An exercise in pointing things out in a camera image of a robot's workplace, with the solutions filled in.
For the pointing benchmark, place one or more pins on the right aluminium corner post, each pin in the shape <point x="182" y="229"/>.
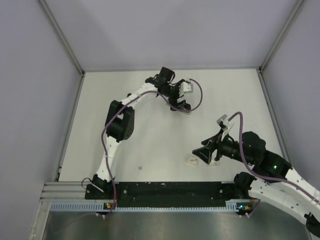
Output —
<point x="299" y="5"/>

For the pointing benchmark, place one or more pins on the small white staple box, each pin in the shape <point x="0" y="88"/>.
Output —
<point x="214" y="163"/>

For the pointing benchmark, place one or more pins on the grey black stapler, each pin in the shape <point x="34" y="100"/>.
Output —
<point x="185" y="109"/>

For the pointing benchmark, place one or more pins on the left aluminium corner post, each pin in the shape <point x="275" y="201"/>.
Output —
<point x="60" y="35"/>

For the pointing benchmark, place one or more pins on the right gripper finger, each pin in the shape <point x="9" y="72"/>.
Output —
<point x="204" y="153"/>
<point x="211" y="143"/>

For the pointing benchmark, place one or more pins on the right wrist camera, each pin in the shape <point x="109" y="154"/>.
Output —
<point x="225" y="125"/>

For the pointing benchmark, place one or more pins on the aluminium frame rail front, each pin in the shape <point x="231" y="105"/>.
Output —
<point x="63" y="191"/>

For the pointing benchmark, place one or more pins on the grey slotted cable duct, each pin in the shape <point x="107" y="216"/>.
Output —
<point x="103" y="207"/>

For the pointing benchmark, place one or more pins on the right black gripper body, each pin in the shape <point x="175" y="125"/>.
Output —
<point x="226" y="147"/>

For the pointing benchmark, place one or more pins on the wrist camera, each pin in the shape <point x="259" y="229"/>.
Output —
<point x="186" y="86"/>
<point x="225" y="125"/>

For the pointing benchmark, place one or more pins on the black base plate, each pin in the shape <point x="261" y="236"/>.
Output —
<point x="176" y="194"/>

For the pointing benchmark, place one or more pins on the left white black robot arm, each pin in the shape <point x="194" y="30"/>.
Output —
<point x="120" y="119"/>

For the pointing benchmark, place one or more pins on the staple box with red dot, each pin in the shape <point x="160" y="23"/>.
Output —
<point x="191" y="160"/>

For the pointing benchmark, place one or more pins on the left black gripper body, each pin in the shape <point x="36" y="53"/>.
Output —
<point x="172" y="93"/>

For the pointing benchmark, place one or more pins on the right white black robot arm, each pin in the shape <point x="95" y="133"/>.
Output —
<point x="270" y="177"/>

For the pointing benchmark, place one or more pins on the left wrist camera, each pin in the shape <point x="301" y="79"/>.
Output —
<point x="186" y="86"/>

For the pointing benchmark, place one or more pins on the aluminium corner post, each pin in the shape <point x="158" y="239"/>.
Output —
<point x="60" y="35"/>
<point x="299" y="5"/>

